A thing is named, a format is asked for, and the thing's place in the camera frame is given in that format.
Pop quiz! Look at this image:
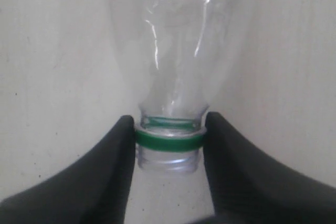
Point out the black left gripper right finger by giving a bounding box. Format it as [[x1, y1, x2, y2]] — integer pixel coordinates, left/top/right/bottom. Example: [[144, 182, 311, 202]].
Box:
[[203, 112, 335, 223]]

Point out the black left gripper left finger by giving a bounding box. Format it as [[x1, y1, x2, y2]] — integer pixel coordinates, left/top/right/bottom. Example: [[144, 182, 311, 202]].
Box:
[[1, 115, 135, 223]]

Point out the clear plastic bottle green label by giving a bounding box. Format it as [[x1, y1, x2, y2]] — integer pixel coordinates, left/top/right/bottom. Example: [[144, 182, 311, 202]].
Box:
[[107, 0, 239, 174]]

